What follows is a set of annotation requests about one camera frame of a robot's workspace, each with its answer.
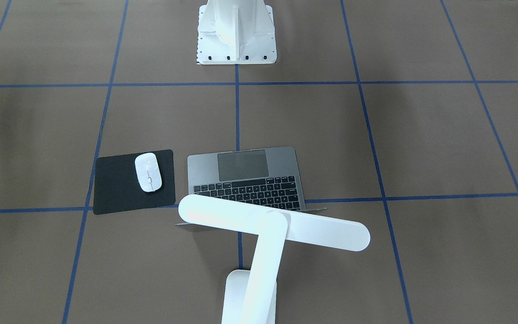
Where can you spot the grey laptop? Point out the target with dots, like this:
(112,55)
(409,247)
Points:
(268,177)

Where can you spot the white computer mouse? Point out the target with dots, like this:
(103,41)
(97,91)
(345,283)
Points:
(148,172)

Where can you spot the black mouse pad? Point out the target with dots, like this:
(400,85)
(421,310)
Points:
(117,189)

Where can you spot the white desk lamp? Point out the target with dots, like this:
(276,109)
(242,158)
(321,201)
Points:
(250,295)

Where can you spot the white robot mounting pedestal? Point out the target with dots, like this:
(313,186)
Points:
(236,32)

